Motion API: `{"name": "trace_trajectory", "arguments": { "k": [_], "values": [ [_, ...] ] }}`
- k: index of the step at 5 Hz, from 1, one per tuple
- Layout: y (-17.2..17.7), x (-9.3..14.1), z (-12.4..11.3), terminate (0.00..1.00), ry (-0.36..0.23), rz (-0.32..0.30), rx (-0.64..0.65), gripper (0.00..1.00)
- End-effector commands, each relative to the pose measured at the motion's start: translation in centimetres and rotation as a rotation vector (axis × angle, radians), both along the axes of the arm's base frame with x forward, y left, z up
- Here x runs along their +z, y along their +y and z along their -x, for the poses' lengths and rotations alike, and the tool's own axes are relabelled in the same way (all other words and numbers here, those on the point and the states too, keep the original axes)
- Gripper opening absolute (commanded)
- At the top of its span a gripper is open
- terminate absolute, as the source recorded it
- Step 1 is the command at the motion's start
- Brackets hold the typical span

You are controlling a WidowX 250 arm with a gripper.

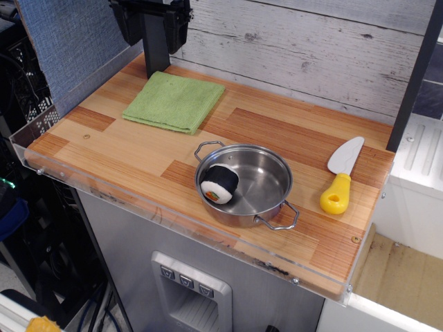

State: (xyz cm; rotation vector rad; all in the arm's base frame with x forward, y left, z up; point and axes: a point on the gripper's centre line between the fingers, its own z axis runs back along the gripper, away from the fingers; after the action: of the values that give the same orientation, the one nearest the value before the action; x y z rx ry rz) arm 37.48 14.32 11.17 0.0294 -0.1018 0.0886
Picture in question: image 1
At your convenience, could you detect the silver toy fridge dispenser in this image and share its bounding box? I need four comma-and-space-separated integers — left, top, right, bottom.
151, 251, 233, 331

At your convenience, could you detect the dark left vertical post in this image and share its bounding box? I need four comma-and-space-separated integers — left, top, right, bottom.
142, 14, 170, 78

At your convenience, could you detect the green folded cloth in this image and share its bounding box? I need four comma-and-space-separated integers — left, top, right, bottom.
123, 71, 225, 135

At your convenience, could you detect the stainless steel pot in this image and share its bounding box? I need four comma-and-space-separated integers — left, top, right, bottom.
195, 141, 300, 231

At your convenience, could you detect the blue fabric panel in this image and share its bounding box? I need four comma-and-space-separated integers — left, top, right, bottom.
15, 0, 143, 117

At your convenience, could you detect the dark right vertical post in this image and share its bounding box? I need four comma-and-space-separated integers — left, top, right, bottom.
386, 0, 442, 152

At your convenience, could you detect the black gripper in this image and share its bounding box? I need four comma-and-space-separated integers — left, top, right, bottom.
109, 1, 192, 55

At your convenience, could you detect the yellow handled toy knife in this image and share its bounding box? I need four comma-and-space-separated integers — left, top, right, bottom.
320, 136, 365, 215

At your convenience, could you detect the dark vertical post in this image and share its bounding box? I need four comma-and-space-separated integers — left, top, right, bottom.
386, 0, 442, 152
142, 14, 170, 78

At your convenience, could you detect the white toy sink unit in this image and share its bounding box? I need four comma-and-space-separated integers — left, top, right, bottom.
372, 114, 442, 259

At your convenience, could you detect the plush sushi roll toy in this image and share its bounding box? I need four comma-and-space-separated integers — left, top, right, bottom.
200, 163, 239, 205

